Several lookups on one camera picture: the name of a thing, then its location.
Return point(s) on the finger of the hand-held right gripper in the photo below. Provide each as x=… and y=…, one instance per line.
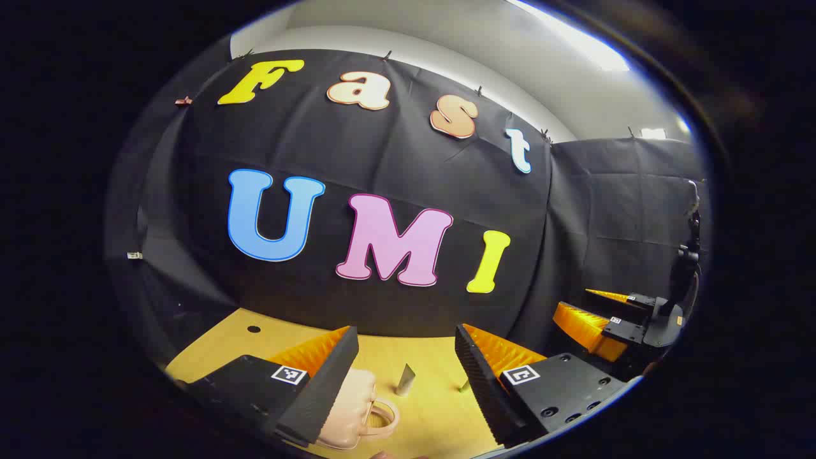
x=621, y=331
x=644, y=303

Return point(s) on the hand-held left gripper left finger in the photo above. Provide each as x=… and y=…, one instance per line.
x=325, y=389

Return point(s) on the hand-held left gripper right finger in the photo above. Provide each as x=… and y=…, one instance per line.
x=481, y=382

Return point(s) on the pink suitcase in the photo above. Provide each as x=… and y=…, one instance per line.
x=354, y=408

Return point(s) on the white tube with green label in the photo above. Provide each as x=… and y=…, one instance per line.
x=405, y=381

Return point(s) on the black backdrop cloth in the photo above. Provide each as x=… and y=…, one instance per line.
x=306, y=140

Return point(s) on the ceiling light strip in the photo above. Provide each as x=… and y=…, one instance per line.
x=593, y=48

